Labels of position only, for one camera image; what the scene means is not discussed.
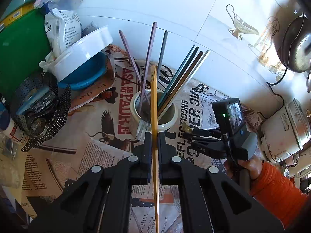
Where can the black wok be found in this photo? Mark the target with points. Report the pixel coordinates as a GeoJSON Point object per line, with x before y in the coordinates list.
{"type": "Point", "coordinates": [298, 51]}

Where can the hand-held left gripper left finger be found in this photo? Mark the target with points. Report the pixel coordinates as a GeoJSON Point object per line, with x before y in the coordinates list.
{"type": "Point", "coordinates": [141, 165]}

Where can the gold chopstick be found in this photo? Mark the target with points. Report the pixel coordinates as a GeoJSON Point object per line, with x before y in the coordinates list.
{"type": "Point", "coordinates": [153, 102]}

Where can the purple chopstick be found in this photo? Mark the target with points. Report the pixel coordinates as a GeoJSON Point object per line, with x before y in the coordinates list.
{"type": "Point", "coordinates": [149, 53]}
{"type": "Point", "coordinates": [128, 53]}

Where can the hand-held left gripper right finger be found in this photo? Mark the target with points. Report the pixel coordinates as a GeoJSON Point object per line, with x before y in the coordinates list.
{"type": "Point", "coordinates": [167, 165]}

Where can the blue bowl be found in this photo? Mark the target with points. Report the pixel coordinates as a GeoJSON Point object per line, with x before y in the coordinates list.
{"type": "Point", "coordinates": [87, 72]}

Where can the small metal can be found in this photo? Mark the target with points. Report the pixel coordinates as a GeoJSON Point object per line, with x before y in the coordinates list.
{"type": "Point", "coordinates": [38, 127]}

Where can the white rice cooker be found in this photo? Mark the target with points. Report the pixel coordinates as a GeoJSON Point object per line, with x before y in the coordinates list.
{"type": "Point", "coordinates": [279, 131]}

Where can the gold spoon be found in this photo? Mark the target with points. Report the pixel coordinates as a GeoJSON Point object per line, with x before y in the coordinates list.
{"type": "Point", "coordinates": [186, 126]}

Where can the flat yellow box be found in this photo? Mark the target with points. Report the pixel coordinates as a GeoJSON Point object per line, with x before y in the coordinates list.
{"type": "Point", "coordinates": [14, 14]}

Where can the white plastic tub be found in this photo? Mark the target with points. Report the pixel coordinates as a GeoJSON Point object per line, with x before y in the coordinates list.
{"type": "Point", "coordinates": [80, 51]}

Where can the green plastic bin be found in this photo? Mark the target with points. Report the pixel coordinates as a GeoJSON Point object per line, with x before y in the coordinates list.
{"type": "Point", "coordinates": [21, 53]}

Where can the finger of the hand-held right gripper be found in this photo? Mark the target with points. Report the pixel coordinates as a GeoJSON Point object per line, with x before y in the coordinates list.
{"type": "Point", "coordinates": [206, 133]}
{"type": "Point", "coordinates": [201, 139]}

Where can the white ceramic cup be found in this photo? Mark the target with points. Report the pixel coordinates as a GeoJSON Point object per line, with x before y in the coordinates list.
{"type": "Point", "coordinates": [167, 123]}

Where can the grey chopstick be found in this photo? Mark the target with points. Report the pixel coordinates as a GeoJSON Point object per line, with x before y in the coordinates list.
{"type": "Point", "coordinates": [163, 51]}

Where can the person's right hand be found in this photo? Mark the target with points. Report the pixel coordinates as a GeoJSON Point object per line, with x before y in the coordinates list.
{"type": "Point", "coordinates": [252, 167]}

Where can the printed newspaper tablecloth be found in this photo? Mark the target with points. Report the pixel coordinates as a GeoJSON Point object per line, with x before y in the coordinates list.
{"type": "Point", "coordinates": [107, 116]}

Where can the white powder bag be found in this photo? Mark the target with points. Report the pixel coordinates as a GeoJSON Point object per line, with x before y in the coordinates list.
{"type": "Point", "coordinates": [65, 29]}

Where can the clear plastic wrap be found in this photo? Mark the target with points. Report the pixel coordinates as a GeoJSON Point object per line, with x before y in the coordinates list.
{"type": "Point", "coordinates": [8, 160]}

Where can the white plastic bottle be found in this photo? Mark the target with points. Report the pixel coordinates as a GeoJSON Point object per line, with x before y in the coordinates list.
{"type": "Point", "coordinates": [14, 131]}

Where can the brown chopstick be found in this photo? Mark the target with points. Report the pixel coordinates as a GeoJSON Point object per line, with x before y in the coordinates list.
{"type": "Point", "coordinates": [190, 69]}

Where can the person's right forearm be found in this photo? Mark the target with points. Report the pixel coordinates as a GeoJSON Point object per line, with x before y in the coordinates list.
{"type": "Point", "coordinates": [277, 194]}

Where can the perforated steamer basket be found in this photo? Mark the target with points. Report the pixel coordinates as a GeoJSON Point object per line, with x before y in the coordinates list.
{"type": "Point", "coordinates": [55, 116]}

